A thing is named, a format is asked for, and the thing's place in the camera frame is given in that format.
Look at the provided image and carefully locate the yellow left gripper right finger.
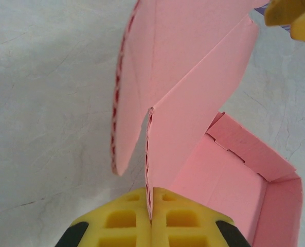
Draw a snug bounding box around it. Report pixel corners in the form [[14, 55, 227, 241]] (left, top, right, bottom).
[[151, 187, 250, 247]]

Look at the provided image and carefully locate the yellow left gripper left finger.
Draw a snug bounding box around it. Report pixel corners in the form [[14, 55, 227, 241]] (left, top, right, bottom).
[[55, 187, 152, 247]]

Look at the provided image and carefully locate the pink paper box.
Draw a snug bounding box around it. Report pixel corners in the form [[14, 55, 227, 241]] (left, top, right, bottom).
[[111, 0, 303, 247]]

